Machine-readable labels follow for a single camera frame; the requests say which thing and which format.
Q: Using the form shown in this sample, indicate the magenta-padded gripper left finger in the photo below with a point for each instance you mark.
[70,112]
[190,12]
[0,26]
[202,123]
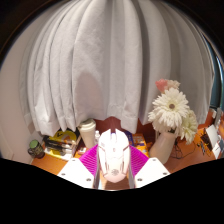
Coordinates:
[78,171]

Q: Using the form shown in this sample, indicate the dark mug with green inside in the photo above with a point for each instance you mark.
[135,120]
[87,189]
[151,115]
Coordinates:
[36,149]

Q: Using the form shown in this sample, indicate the white curtain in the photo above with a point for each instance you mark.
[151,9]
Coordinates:
[110,60]

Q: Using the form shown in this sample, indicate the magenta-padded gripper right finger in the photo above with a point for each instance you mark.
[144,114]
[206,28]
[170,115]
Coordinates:
[151,171]

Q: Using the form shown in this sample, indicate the cream lidded tumbler cup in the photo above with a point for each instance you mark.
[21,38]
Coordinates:
[87,133]

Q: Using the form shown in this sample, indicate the pink computer mouse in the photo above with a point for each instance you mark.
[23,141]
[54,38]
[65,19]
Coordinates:
[114,156]

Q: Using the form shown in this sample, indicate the black pen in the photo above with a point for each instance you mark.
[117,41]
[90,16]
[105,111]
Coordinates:
[202,148]

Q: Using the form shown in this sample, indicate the white flower bouquet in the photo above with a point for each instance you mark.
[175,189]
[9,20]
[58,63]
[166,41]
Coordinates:
[171,110]

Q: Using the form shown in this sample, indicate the reddish brown book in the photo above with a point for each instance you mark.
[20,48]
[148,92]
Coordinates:
[81,151]

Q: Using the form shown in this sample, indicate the clear spray bottle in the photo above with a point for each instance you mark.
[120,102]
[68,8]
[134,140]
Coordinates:
[97,137]

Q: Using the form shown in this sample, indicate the white ceramic jug vase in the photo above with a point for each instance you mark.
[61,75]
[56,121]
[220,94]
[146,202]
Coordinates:
[162,148]

